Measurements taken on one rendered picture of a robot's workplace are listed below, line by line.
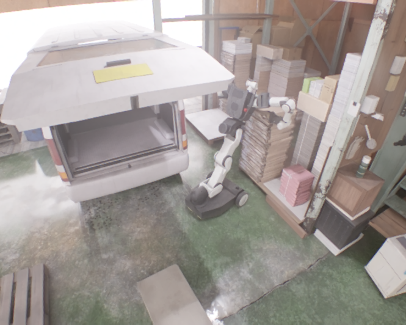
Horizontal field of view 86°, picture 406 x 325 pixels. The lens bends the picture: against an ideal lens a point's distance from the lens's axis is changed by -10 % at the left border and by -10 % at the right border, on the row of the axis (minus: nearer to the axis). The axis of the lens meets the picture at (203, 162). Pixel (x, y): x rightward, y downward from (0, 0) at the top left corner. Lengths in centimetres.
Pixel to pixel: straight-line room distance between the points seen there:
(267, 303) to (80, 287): 172
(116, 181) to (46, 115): 160
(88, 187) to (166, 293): 138
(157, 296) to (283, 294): 113
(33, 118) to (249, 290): 212
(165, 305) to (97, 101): 160
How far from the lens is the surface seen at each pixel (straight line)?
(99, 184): 280
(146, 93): 133
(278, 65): 466
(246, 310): 236
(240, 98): 244
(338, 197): 256
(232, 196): 290
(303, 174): 295
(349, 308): 266
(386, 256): 264
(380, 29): 200
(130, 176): 279
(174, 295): 218
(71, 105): 131
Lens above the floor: 218
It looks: 36 degrees down
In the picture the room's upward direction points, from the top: straight up
